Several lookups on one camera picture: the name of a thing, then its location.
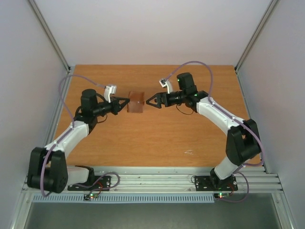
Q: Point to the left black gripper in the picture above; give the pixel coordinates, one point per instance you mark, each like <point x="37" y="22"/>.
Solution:
<point x="117" y="107"/>

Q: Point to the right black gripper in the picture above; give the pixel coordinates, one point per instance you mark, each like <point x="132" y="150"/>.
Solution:
<point x="162" y="100"/>

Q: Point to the brown leather card holder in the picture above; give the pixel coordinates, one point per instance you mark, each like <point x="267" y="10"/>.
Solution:
<point x="136" y="102"/>

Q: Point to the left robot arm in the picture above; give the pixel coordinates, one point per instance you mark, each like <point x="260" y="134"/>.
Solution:
<point x="48" y="170"/>

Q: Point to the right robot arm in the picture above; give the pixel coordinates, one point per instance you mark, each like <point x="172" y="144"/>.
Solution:
<point x="242" y="142"/>

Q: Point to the left circuit board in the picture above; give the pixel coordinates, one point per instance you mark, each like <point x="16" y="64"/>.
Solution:
<point x="91" y="196"/>

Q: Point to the circuit board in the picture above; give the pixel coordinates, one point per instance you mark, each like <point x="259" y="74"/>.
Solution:
<point x="222" y="195"/>
<point x="91" y="196"/>

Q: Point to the right circuit board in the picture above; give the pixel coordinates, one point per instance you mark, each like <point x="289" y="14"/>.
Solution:
<point x="222" y="195"/>

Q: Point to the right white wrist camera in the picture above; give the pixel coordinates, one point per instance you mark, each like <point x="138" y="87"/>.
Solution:
<point x="166" y="84"/>

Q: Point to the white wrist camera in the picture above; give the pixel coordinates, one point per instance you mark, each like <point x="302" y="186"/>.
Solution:
<point x="109" y="90"/>
<point x="166" y="84"/>

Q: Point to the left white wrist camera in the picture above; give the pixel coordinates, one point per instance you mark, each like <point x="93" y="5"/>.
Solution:
<point x="109" y="90"/>

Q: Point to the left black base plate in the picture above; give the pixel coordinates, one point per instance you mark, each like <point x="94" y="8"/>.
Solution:
<point x="97" y="183"/>

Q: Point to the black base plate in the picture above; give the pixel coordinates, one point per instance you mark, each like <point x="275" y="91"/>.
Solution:
<point x="97" y="183"/>
<point x="205" y="183"/>

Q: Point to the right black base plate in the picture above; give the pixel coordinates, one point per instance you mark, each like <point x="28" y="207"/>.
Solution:
<point x="205" y="183"/>

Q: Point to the grey slotted cable duct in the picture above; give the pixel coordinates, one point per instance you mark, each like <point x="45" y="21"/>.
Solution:
<point x="126" y="198"/>

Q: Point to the aluminium rail frame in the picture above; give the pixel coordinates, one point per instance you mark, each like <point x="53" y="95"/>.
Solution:
<point x="178" y="179"/>

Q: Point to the left aluminium corner post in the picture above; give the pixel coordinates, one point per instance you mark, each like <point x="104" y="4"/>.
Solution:
<point x="38" y="14"/>

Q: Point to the aluminium corner post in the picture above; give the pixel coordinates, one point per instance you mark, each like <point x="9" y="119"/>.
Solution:
<point x="262" y="23"/>
<point x="38" y="14"/>

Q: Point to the right aluminium corner post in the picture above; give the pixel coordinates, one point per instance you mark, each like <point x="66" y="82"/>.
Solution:
<point x="262" y="23"/>

